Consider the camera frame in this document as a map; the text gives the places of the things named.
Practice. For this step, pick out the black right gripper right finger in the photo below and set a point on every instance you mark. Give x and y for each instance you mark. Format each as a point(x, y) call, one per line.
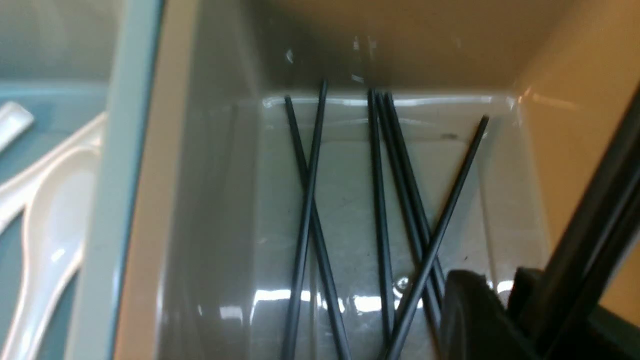
point(604, 336)

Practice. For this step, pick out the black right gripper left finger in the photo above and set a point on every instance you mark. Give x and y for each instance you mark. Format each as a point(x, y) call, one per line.
point(474, 324)

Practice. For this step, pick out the black chopstick pair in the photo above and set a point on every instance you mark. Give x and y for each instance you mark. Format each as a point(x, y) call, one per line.
point(596, 240)

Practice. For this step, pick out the black chopsticks in bin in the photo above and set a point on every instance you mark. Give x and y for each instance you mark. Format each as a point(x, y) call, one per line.
point(310, 225)

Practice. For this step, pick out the brown plastic bin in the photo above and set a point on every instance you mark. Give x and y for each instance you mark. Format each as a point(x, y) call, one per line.
point(213, 241)

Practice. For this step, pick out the white spoon small in bin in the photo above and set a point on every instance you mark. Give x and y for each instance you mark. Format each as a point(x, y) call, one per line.
point(16, 192)

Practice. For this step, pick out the teal plastic bin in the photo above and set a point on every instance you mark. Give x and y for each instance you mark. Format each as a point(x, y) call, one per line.
point(66, 62)

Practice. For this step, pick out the white spoon left in bin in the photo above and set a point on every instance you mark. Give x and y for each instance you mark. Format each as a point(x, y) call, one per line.
point(14, 120)

